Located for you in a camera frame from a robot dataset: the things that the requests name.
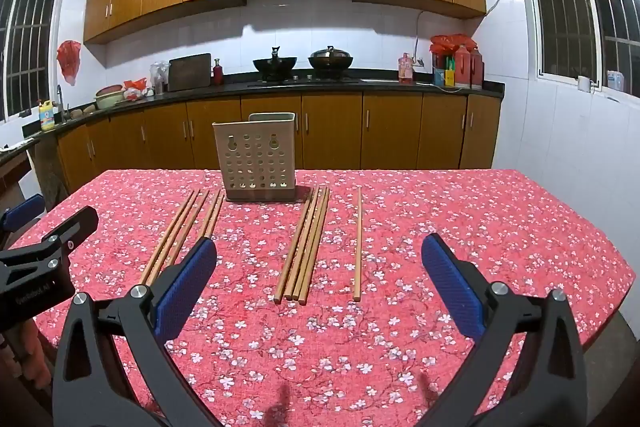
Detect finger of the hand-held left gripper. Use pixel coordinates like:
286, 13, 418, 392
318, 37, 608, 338
0, 194, 47, 234
0, 206, 99, 275

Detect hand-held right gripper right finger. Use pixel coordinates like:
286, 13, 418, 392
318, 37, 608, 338
421, 233, 588, 427

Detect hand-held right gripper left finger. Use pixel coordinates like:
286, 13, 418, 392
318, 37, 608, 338
51, 237, 223, 427

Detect beige perforated utensil holder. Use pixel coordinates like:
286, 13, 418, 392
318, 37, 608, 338
212, 112, 297, 202

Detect person's left hand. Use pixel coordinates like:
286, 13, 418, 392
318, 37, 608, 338
7, 321, 54, 389

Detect yellow dish soap bottle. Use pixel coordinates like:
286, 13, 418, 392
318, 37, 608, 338
39, 99, 56, 132

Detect metal sink faucet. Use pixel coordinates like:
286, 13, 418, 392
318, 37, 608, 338
55, 84, 71, 124

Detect red floral tablecloth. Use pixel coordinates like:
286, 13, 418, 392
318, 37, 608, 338
10, 168, 637, 427

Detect green basin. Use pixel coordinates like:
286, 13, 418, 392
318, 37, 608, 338
95, 86, 125, 110

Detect red and white plastic bag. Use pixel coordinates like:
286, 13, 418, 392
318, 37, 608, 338
122, 78, 149, 100

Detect red plastic bag on hook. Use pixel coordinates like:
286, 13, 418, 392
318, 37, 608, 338
56, 40, 82, 86

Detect wooden lower kitchen cabinets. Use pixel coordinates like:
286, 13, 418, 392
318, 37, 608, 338
55, 89, 502, 195

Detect clear plastic jar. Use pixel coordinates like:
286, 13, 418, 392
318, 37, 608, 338
150, 62, 171, 94

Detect black kitchen countertop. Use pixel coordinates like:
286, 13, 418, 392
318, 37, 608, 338
0, 69, 505, 154

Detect dark wooden cutting board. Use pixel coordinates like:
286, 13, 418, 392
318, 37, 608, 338
168, 53, 212, 92

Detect black wok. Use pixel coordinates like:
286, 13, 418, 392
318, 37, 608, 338
252, 47, 298, 82

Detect built-in gas hob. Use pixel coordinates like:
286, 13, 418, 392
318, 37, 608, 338
247, 75, 362, 86

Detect black pot with lid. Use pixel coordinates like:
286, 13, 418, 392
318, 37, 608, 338
307, 46, 353, 80

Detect barred window with white frame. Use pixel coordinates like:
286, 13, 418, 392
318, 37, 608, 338
0, 0, 67, 124

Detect large barred window white frame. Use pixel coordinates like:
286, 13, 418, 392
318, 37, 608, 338
510, 0, 640, 95

